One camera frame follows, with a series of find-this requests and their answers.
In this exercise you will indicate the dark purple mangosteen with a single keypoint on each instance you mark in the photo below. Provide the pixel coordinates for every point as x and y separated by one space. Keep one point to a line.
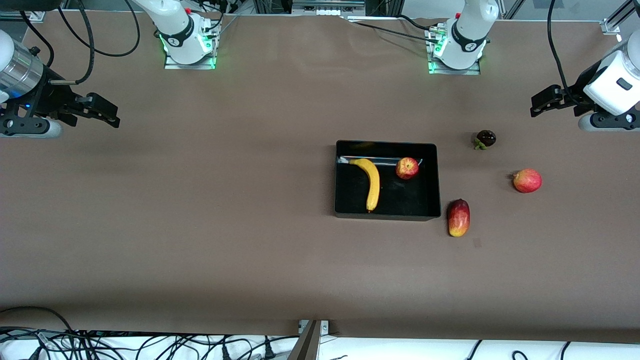
486 138

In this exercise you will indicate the aluminium corner bracket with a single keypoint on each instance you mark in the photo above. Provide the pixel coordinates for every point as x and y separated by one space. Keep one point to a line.
611 26

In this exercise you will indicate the red yellow mango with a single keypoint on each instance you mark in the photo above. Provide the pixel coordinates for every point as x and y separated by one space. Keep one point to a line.
458 218

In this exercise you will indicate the dark metal post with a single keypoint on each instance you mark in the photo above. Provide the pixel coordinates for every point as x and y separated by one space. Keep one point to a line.
306 347

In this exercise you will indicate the silver metal bracket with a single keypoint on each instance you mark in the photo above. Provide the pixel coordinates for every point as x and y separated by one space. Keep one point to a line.
325 327

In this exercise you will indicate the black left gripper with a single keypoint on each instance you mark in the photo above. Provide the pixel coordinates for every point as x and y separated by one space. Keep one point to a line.
571 95

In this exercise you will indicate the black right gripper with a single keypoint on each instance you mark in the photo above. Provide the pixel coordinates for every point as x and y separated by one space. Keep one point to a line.
50 97

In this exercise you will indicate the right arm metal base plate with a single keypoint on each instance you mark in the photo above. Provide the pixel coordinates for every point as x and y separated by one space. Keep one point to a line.
190 65

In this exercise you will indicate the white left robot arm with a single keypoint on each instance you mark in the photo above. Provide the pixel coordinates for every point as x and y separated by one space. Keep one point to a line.
470 30

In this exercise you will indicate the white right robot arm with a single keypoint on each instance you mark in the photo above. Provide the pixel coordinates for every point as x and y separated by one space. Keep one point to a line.
175 20

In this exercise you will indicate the black plastic box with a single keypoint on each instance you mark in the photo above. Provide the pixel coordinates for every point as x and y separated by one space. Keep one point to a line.
405 200

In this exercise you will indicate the yellow banana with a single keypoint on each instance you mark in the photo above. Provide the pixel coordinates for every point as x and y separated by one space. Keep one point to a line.
372 185

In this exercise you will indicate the aluminium edge profile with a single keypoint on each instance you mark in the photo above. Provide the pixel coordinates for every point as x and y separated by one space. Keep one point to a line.
35 16

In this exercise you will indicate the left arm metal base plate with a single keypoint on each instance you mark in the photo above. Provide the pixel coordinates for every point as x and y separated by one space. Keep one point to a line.
455 71

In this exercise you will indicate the red apple right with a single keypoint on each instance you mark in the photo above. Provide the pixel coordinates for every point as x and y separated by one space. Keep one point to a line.
527 181

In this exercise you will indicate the small red apple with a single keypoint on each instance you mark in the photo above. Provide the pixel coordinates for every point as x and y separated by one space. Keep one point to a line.
407 168

